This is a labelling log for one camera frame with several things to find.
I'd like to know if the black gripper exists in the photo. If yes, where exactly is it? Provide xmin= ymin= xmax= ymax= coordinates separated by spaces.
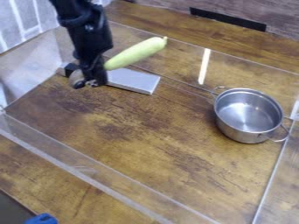
xmin=73 ymin=43 xmax=113 ymax=88

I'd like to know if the spoon with yellow handle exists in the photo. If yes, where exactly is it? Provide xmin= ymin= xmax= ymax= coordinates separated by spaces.
xmin=104 ymin=37 xmax=168 ymax=72

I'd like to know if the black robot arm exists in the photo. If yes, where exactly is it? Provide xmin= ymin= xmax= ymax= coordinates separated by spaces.
xmin=49 ymin=0 xmax=113 ymax=89

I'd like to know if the silver metal pot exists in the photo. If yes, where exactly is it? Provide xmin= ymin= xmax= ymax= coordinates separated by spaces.
xmin=210 ymin=87 xmax=289 ymax=144

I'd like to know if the blue object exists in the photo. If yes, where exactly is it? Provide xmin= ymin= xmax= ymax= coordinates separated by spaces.
xmin=23 ymin=213 xmax=58 ymax=224

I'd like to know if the black wall strip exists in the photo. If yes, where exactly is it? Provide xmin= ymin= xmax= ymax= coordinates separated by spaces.
xmin=189 ymin=7 xmax=266 ymax=32

